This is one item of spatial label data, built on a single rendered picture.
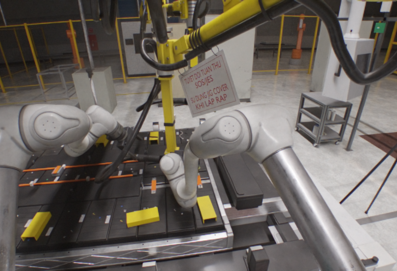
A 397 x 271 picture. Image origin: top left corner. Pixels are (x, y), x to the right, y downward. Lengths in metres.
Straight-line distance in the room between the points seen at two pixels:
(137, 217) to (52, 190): 0.64
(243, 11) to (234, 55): 4.87
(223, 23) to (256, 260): 0.96
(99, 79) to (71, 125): 4.94
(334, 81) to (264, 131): 3.02
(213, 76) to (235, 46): 4.71
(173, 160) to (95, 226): 0.53
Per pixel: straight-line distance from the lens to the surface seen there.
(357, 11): 3.77
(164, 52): 1.16
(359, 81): 0.77
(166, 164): 1.08
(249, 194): 1.21
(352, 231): 1.60
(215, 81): 0.97
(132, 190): 1.42
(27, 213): 1.56
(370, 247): 1.56
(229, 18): 0.86
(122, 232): 1.22
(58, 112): 0.62
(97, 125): 1.19
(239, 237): 1.44
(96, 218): 1.33
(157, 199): 1.33
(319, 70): 7.15
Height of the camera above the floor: 1.90
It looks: 27 degrees down
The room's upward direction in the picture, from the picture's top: 1 degrees counter-clockwise
